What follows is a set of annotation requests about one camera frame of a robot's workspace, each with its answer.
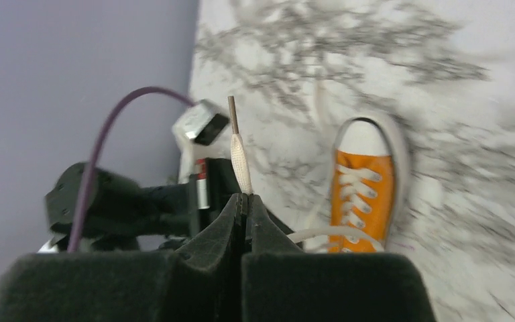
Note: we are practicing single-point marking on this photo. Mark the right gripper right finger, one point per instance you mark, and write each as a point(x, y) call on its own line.
point(328, 284)

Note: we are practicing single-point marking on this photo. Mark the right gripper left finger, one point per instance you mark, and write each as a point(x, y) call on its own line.
point(182, 285)

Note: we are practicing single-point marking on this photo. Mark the white shoelace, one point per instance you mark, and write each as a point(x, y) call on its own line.
point(241, 170)

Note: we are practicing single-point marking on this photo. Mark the orange canvas sneaker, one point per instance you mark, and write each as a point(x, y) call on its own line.
point(371, 174)

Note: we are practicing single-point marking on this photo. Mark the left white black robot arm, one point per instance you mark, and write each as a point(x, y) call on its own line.
point(120, 216)

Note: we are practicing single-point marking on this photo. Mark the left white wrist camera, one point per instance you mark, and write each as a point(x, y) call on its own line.
point(199, 125)

